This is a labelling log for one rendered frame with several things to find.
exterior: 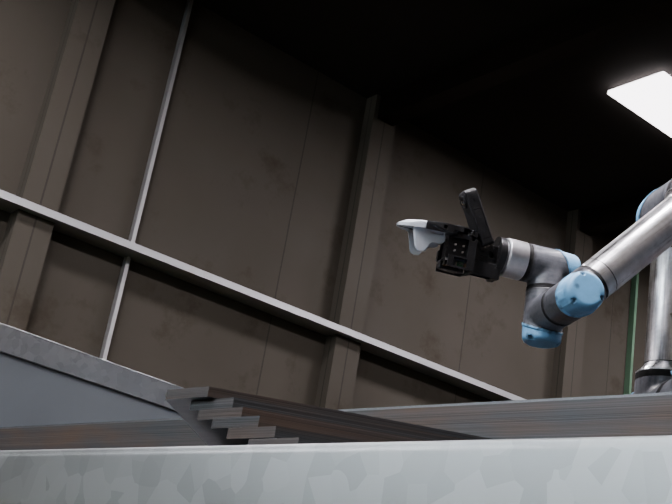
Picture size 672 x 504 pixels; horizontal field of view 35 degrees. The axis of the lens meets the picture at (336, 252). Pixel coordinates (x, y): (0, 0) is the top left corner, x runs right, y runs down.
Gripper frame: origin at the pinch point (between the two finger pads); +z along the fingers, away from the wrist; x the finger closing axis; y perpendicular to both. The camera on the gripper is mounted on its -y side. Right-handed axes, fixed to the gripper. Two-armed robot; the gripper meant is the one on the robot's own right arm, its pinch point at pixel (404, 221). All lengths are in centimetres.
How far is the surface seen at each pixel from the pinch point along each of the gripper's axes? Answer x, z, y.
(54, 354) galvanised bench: -22, 56, 39
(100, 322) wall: 692, 64, -47
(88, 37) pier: 673, 127, -272
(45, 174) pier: 655, 131, -146
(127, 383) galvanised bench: -15, 44, 41
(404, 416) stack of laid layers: -111, 24, 45
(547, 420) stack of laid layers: -122, 17, 45
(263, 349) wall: 763, -79, -62
